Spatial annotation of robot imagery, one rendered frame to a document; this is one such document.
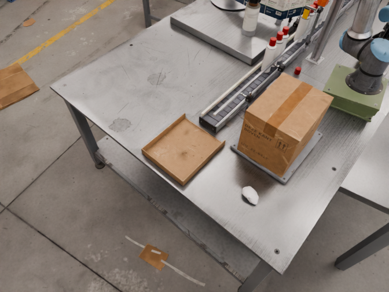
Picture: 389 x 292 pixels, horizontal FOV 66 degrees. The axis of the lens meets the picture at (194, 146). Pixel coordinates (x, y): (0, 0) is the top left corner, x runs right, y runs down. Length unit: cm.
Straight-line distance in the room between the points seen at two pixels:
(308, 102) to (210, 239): 100
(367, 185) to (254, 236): 58
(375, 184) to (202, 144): 80
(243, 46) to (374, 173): 101
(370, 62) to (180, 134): 99
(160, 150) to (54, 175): 127
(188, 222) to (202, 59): 100
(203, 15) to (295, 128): 124
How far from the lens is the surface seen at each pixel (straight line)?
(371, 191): 153
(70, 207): 234
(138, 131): 150
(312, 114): 126
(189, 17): 217
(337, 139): 163
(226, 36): 200
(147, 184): 203
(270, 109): 123
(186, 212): 192
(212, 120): 146
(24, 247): 234
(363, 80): 178
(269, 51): 167
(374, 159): 164
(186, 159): 138
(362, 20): 170
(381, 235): 175
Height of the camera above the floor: 199
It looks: 54 degrees down
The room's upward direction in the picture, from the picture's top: 2 degrees clockwise
